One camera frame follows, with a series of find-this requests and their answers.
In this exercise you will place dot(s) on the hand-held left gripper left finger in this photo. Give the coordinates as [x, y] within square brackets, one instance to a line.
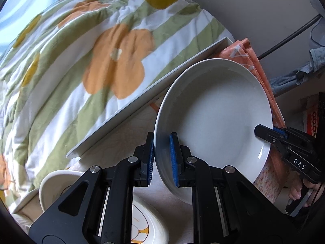
[149, 157]

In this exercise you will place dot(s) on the red and white bag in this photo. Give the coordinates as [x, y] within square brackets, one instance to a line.
[312, 122]

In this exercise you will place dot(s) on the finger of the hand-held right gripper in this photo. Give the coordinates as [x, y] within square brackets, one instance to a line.
[279, 131]
[264, 133]

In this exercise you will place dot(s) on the light grey cloth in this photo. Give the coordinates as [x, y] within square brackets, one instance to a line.
[318, 25]

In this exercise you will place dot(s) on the bright window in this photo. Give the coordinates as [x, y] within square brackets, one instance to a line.
[25, 10]

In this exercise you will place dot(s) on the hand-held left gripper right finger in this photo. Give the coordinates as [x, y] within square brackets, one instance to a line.
[174, 157]

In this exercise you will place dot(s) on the large plain white plate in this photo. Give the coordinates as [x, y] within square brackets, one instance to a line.
[215, 106]

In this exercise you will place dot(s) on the person's right hand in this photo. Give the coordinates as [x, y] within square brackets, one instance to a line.
[295, 188]

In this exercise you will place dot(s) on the grey garment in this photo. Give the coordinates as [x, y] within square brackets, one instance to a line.
[284, 83]

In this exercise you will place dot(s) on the floral striped blanket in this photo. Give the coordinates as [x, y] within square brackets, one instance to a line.
[76, 56]

